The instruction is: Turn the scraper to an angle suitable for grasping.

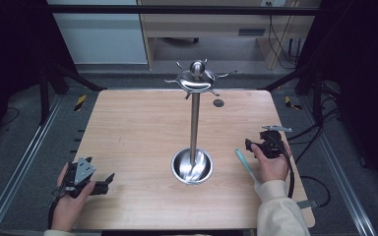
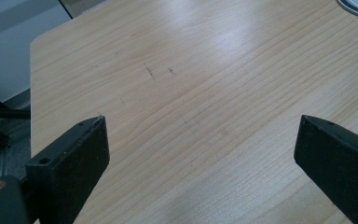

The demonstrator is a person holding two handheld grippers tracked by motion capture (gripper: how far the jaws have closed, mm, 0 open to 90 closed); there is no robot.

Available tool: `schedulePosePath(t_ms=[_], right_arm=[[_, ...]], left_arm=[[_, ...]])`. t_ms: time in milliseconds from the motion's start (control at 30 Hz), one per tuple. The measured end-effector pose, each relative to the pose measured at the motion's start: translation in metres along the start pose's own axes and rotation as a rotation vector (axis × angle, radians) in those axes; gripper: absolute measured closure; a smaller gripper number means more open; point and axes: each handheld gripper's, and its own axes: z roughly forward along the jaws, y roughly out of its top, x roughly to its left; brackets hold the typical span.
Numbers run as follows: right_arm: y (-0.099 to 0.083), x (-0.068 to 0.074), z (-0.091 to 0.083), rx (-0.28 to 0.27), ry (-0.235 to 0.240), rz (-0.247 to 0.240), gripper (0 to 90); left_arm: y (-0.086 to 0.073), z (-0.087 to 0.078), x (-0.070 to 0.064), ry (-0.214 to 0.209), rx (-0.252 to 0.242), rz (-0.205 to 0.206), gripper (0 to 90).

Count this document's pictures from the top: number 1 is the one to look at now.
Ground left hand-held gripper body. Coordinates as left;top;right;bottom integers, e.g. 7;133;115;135
60;156;97;200

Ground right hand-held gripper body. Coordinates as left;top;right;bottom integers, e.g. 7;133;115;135
251;124;293;160

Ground teal handled kitchen utensil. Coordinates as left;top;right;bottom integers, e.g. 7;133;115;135
234;147;261;185

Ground stainless steel utensil rack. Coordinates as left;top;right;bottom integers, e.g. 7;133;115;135
163;58;239;186

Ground person's right hand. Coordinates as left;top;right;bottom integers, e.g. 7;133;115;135
250;143;293;185

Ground person's left hand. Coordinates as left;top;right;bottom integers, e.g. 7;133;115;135
50;162;96;232

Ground yellow black tape strip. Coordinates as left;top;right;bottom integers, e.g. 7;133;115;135
283;95;303;111

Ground grey tape piece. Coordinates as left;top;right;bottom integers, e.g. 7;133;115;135
296;199;320;210

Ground dark curtain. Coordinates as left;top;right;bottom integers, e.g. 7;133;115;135
303;0;378;198
0;0;77;151

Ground light wooden desk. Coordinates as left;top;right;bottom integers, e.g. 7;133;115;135
137;0;321;71

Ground white cabinet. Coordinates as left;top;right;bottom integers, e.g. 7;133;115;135
46;0;149;65

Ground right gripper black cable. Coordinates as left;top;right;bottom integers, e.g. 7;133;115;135
268;136;296;200

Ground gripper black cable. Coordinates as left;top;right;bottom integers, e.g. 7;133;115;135
46;186;67;230
268;136;296;200

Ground black floor cable bundle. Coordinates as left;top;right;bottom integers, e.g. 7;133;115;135
286;78;343;165

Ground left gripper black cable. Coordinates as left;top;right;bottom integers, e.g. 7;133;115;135
46;186;67;230

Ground aluminium floor rail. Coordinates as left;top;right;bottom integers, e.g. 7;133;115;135
0;93;64;236
298;95;378;236

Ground yellow-handled tool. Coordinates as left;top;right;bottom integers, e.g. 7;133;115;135
74;93;89;113

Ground black looped floor cable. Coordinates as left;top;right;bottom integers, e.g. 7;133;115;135
299;175;332;208

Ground black frame strut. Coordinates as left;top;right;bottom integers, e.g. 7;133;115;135
38;62;108;126
258;60;325;123

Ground thin black floor cable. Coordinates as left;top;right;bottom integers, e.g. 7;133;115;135
0;106;21;128

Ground black hanging desk cables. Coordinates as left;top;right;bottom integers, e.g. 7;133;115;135
267;1;302;71

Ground black horizontal frame bar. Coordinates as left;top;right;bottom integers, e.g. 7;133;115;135
45;4;323;17

